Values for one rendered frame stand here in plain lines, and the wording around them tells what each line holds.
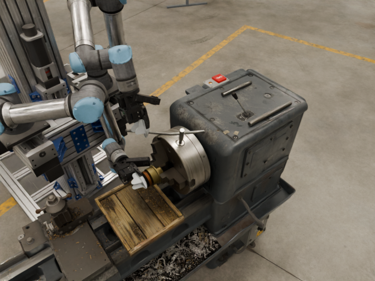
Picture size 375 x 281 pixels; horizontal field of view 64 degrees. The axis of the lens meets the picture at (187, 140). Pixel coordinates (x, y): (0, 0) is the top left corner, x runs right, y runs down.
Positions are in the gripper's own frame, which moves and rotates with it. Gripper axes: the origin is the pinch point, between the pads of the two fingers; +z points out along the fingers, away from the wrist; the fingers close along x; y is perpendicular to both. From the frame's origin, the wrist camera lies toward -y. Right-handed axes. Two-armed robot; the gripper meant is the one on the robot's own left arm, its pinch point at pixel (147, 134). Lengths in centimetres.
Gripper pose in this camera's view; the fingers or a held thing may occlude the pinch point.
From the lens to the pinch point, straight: 122.7
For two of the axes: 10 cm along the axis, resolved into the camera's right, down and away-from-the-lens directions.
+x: 5.9, 3.2, -7.5
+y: -7.9, 4.1, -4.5
